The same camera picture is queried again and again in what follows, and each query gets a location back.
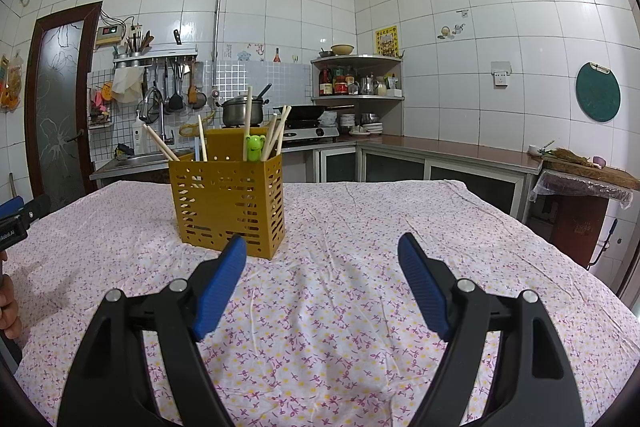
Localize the pink floral tablecloth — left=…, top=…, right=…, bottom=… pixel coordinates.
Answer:
left=0, top=178, right=640, bottom=427

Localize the cup of dark chopsticks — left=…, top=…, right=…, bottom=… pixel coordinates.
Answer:
left=124, top=31, right=155, bottom=56

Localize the yellow wall poster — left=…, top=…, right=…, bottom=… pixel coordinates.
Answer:
left=374, top=25, right=399, bottom=56

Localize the round green cutting board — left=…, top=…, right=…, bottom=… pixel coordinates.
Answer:
left=575, top=62, right=622, bottom=124

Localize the black wok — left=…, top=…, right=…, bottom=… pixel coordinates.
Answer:
left=272, top=104, right=351, bottom=120

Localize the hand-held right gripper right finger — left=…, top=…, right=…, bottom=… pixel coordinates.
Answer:
left=397, top=232, right=585, bottom=427

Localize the kitchen counter with cabinets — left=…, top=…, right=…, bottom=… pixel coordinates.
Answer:
left=90, top=134, right=543, bottom=223

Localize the green frog handle fork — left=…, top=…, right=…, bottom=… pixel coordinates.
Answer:
left=243, top=133, right=267, bottom=162

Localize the dark framed glass door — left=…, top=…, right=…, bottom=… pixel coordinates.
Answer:
left=25, top=2, right=103, bottom=212

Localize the yellow perforated utensil holder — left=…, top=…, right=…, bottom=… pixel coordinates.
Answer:
left=168, top=127, right=286, bottom=262

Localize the person's left hand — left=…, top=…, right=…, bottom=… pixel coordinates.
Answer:
left=0, top=277, right=22, bottom=339

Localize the steel kitchen sink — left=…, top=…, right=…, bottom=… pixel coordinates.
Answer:
left=112, top=149, right=196, bottom=170

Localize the steel gas stove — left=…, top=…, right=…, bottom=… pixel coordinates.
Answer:
left=220, top=119, right=341, bottom=145

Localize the yellow hanging bag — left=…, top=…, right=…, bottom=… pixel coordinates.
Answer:
left=0, top=54, right=25, bottom=110

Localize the yellow gas hose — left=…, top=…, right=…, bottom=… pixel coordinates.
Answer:
left=179, top=107, right=221, bottom=138

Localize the black slotted spatula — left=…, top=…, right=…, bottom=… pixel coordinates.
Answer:
left=167, top=62, right=185, bottom=112

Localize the hanging ladle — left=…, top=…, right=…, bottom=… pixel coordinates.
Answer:
left=187, top=62, right=207, bottom=108

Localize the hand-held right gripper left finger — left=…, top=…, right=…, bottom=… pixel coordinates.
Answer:
left=57, top=233, right=248, bottom=427

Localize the white wall socket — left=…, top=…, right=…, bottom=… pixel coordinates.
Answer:
left=490, top=62, right=513, bottom=86

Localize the steel cooking pot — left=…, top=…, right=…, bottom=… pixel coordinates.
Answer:
left=215, top=94, right=271, bottom=128

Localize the plastic covered wooden table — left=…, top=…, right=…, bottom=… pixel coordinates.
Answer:
left=531, top=169, right=633, bottom=265

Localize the metal corner shelf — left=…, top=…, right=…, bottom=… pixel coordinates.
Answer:
left=310, top=53, right=405, bottom=138

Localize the metal sink faucet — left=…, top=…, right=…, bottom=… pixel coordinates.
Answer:
left=137, top=88, right=176, bottom=146

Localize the metal wall utensil rack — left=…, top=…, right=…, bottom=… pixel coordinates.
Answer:
left=112, top=46, right=198, bottom=68

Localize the thick wooden chopping block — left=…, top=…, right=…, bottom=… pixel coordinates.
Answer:
left=542, top=154, right=640, bottom=192

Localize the wire wall basket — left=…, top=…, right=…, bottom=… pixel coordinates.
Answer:
left=87, top=82, right=115, bottom=128

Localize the cream hanging cloth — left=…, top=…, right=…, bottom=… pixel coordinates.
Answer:
left=110, top=67, right=143, bottom=104

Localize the yellow wall control box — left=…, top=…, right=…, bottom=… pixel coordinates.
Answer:
left=95, top=24, right=125, bottom=48

